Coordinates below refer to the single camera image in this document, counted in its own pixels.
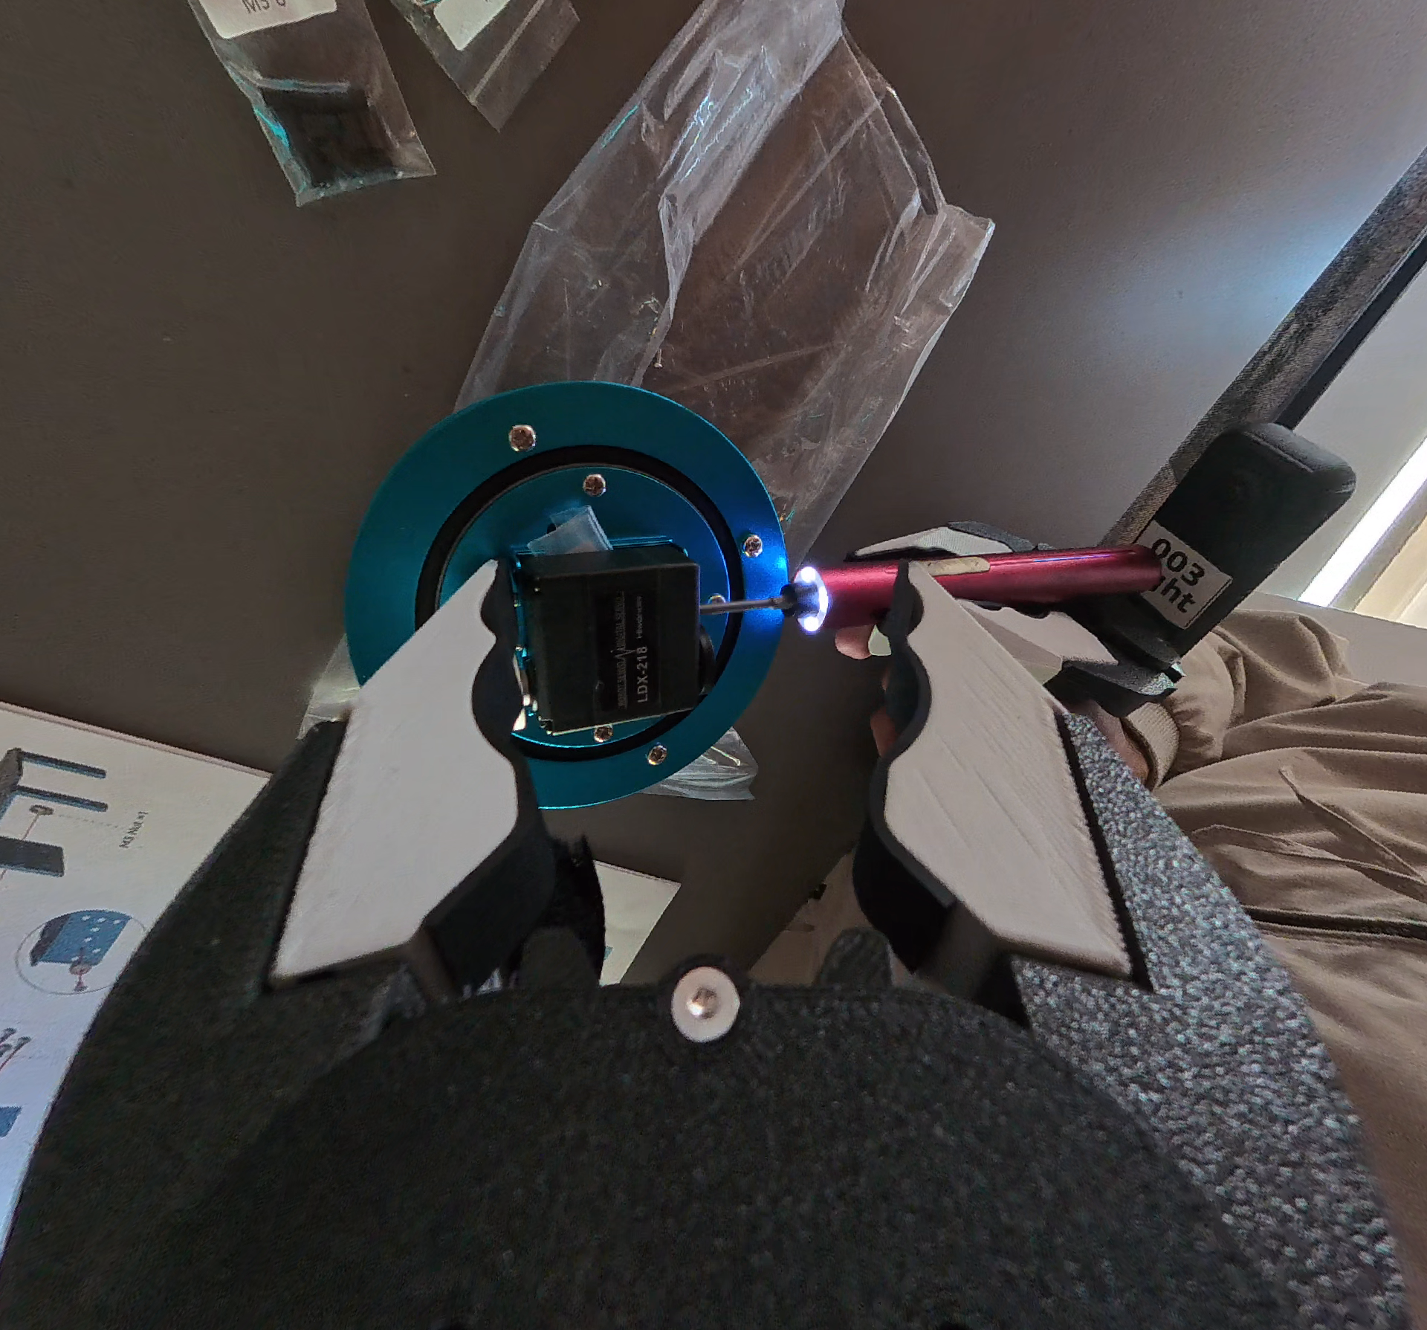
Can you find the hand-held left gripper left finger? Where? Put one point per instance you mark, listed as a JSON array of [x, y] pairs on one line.
[[391, 818]]

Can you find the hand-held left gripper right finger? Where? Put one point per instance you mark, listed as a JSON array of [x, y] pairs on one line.
[[1004, 818]]

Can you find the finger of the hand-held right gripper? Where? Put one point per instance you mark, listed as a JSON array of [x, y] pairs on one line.
[[949, 544], [1071, 644]]

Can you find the red electric screwdriver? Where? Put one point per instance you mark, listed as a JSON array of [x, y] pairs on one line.
[[1004, 579]]

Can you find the black servo motor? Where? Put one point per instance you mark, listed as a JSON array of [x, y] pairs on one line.
[[612, 639]]

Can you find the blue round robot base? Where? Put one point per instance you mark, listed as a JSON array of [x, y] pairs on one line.
[[401, 527]]

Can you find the printed instruction sheet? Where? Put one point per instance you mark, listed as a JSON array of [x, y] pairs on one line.
[[112, 906]]

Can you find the large clear plastic bag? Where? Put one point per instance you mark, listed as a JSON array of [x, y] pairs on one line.
[[779, 237]]

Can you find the person's beige clothing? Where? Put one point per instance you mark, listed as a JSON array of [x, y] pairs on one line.
[[1362, 1019]]

